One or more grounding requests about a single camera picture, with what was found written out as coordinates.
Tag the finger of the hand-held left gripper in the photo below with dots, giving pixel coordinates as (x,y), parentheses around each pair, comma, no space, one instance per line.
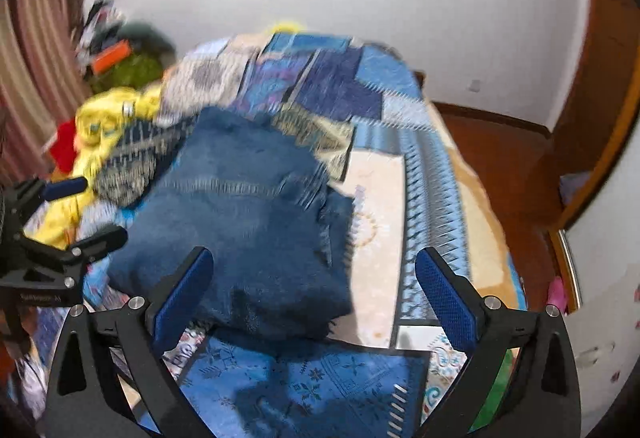
(100,239)
(65,189)

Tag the red plush toy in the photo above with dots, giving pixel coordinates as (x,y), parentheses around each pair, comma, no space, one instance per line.
(64,145)

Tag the green patterned cloth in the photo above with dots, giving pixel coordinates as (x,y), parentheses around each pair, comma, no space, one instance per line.
(135,72)

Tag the blue patchwork bedspread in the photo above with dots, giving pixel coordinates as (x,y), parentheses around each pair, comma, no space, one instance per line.
(350,87)

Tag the pile of mixed clothes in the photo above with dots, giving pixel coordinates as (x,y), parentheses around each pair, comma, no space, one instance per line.
(97,25)

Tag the blue denim jacket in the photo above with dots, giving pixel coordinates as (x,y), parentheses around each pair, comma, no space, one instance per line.
(240,218)

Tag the yellow plush toy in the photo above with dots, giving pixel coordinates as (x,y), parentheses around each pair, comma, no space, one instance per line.
(287,27)

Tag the brown wooden door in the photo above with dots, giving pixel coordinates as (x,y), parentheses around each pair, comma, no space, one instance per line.
(590,92)

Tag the red striped curtain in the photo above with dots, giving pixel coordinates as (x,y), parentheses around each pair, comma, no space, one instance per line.
(35,42)

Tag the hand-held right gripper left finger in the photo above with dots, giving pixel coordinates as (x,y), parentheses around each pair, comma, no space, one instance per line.
(182,303)

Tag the yellow printed blanket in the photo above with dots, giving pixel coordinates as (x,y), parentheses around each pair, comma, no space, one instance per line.
(105,112)

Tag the pink object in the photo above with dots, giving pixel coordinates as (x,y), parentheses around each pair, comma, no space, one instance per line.
(557,295)

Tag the orange box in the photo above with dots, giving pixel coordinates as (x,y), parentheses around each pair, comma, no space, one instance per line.
(110,57)

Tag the white wall socket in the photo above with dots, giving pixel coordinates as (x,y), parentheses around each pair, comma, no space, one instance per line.
(475,84)

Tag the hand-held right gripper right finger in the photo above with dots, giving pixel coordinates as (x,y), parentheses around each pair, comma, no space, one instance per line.
(445,303)

